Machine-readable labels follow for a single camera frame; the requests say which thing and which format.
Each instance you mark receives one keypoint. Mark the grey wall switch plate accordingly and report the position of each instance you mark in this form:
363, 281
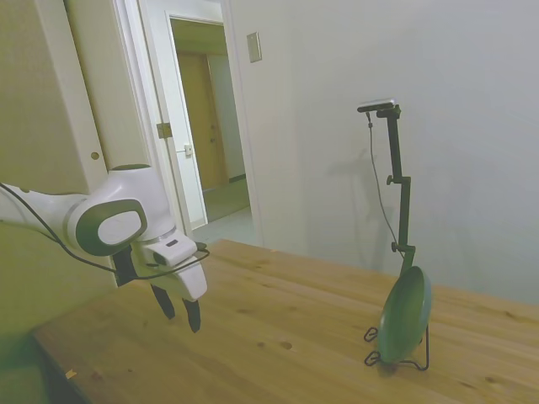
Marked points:
253, 47

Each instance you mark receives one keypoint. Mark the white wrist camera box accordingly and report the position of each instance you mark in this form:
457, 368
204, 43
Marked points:
170, 250

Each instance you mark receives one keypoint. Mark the green plate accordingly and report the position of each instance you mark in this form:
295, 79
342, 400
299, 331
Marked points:
406, 315

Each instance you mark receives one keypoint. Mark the brass door hinge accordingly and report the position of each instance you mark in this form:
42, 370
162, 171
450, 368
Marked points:
164, 129

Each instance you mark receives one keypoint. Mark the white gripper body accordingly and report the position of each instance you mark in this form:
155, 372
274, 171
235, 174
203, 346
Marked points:
191, 280

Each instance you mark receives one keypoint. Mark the beige open door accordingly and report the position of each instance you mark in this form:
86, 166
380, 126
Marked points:
46, 92

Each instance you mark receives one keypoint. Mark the white door frame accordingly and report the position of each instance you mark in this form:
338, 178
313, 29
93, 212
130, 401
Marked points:
151, 84

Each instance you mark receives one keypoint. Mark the wooden hallway door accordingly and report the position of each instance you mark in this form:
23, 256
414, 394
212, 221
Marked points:
198, 122

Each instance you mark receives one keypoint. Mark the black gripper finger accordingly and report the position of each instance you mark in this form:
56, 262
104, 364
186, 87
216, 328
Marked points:
165, 301
193, 315

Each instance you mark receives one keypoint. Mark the black camera stand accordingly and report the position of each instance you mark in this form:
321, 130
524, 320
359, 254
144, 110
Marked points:
400, 177

